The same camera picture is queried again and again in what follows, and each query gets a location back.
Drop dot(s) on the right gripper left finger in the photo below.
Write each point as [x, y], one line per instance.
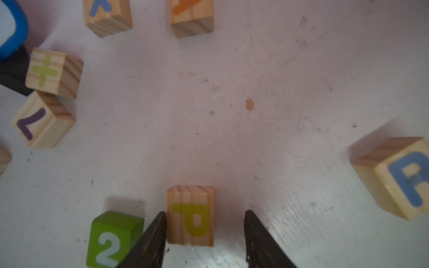
[149, 250]

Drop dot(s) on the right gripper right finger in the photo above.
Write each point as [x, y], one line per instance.
[262, 251]

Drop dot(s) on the wooden block green P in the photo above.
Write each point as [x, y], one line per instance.
[191, 215]

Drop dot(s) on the wooden block blue R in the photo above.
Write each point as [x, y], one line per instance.
[397, 176]

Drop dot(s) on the wooden block orange A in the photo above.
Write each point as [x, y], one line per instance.
[191, 17]

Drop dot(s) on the whiteboard with PEAR text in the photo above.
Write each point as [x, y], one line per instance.
[14, 57]

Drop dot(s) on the green block number 2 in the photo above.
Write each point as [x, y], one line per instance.
[112, 236]

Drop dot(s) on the wooden block purple 7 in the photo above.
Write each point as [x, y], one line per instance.
[43, 120]

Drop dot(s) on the wooden block pink N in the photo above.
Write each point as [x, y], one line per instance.
[5, 159]

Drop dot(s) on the wooden block green plus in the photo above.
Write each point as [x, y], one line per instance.
[54, 72]

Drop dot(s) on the wooden block blue X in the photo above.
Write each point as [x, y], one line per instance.
[107, 17]

